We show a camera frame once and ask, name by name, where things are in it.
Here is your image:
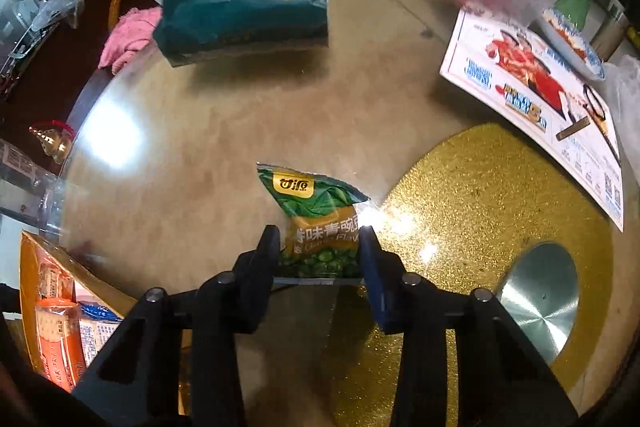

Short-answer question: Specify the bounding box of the blue white patterned plate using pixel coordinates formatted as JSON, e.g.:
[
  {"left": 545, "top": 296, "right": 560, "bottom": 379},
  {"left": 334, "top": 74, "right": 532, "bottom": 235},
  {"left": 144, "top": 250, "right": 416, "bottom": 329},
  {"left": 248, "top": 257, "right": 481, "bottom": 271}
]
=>
[{"left": 532, "top": 6, "right": 605, "bottom": 81}]

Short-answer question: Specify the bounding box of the white plastic bag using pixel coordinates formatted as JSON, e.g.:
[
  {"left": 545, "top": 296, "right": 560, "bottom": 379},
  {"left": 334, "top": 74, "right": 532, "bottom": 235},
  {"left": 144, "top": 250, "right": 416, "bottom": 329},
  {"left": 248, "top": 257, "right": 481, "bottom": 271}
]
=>
[{"left": 604, "top": 55, "right": 640, "bottom": 181}]

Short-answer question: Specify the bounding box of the printed advertising leaflet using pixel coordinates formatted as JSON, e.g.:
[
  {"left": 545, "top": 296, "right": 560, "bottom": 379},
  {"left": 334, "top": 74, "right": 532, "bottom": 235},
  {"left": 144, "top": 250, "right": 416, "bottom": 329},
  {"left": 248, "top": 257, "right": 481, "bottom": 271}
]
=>
[{"left": 439, "top": 9, "right": 625, "bottom": 230}]

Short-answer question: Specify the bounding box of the yellow-rimmed white tray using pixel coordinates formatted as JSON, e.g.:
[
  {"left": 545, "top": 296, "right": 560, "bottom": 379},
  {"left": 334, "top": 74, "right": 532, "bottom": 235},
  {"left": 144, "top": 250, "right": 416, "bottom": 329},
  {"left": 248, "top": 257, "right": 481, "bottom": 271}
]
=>
[{"left": 20, "top": 232, "right": 188, "bottom": 426}]

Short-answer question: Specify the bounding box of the gold glitter turntable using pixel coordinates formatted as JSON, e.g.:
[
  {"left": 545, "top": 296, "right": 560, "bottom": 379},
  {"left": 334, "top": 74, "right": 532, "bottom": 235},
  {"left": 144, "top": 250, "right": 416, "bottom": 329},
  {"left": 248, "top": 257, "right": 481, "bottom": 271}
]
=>
[{"left": 328, "top": 121, "right": 615, "bottom": 427}]

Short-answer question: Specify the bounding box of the clear glass cup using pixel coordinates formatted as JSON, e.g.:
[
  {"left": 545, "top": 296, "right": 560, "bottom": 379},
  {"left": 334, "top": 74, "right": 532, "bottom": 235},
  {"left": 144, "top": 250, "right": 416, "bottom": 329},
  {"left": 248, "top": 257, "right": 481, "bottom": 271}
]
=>
[{"left": 0, "top": 140, "right": 65, "bottom": 241}]

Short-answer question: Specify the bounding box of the brown orange biscuit pack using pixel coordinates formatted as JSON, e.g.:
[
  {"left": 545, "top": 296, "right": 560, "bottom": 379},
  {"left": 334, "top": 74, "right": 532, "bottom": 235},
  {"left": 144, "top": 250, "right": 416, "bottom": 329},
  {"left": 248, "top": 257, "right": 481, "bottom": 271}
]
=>
[{"left": 35, "top": 262, "right": 86, "bottom": 392}]

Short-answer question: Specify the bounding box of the white blue biscuit pack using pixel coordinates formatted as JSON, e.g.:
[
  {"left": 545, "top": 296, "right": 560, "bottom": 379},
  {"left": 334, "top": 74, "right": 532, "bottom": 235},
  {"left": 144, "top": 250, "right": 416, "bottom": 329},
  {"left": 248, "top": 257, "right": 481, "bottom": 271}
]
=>
[{"left": 79, "top": 303, "right": 122, "bottom": 366}]

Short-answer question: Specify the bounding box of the green pea snack packet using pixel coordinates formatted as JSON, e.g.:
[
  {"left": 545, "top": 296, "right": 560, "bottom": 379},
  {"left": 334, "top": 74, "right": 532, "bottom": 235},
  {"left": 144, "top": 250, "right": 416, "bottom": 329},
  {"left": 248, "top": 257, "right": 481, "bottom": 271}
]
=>
[{"left": 256, "top": 164, "right": 370, "bottom": 280}]

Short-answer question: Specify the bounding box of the pink cloth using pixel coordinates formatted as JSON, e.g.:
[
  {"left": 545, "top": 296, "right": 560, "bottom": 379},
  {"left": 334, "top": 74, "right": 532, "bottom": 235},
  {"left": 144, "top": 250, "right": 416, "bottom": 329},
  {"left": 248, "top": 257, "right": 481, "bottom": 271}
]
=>
[{"left": 98, "top": 6, "right": 163, "bottom": 76}]

